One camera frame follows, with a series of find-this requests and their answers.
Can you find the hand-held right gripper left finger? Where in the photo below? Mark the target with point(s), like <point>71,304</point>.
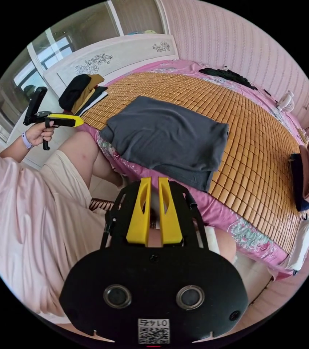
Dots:
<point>138,218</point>

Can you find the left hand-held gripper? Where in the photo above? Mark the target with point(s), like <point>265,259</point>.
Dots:
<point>40,117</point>

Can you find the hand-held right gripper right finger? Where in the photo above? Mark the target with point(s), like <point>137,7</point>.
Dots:
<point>171,220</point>

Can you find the person's left forearm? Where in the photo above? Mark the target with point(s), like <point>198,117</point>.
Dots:
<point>14,150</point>

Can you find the dark gray short sleeve shirt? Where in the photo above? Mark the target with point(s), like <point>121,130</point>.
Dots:
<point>165,136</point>

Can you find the person's left hand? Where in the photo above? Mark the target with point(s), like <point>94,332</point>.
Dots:
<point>37,136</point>

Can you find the pile of clothes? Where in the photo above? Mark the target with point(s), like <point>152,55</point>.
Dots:
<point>75,92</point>
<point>307,180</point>

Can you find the window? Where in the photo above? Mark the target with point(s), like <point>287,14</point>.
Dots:
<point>56,46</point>

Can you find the person's body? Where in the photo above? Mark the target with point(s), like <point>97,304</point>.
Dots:
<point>21,218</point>

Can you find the bed with woven mat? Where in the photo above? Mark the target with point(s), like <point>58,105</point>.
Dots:
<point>252,136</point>

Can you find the black garment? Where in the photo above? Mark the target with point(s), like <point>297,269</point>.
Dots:
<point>225,74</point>

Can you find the small white fan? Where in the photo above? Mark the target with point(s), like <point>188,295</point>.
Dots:
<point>286,103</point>

